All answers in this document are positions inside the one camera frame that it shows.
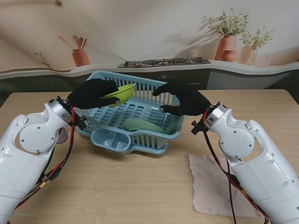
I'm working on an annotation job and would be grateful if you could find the beige wiping cloth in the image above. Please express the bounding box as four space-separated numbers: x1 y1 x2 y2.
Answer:
188 154 261 217

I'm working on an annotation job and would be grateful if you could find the printed kitchen backdrop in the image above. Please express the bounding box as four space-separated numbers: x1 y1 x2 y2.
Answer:
0 0 299 108

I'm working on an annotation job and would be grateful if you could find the lime green bowl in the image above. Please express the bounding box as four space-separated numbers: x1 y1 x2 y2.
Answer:
101 84 136 108

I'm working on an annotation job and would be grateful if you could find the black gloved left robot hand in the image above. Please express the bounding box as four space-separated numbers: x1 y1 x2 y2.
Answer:
67 78 121 110

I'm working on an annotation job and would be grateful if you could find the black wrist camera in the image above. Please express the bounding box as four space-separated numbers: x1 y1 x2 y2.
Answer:
191 120 206 135
76 115 88 130

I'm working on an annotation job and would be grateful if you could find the purple plastic cup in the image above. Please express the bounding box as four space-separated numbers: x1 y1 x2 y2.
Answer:
57 127 69 144

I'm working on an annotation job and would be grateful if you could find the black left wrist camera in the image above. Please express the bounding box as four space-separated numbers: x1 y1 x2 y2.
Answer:
76 115 88 130

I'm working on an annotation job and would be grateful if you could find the blue plastic dish rack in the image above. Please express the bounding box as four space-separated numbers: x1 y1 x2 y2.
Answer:
72 70 187 151

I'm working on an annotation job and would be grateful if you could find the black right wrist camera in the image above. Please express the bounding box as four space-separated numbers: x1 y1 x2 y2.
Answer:
191 120 206 135

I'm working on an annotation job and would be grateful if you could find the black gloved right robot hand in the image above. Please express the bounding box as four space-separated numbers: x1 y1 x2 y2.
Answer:
151 83 212 117

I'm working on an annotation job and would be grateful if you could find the pale green plate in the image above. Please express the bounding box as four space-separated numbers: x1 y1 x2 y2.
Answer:
122 119 167 135

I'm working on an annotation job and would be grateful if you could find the red black left arm cable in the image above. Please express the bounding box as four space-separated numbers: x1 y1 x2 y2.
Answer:
7 106 77 224

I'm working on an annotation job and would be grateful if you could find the red black arm cable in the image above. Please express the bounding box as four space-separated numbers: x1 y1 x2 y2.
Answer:
202 111 271 224
7 106 77 224

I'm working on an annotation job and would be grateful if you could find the red black right arm cable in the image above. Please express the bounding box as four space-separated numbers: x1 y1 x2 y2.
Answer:
202 111 271 224

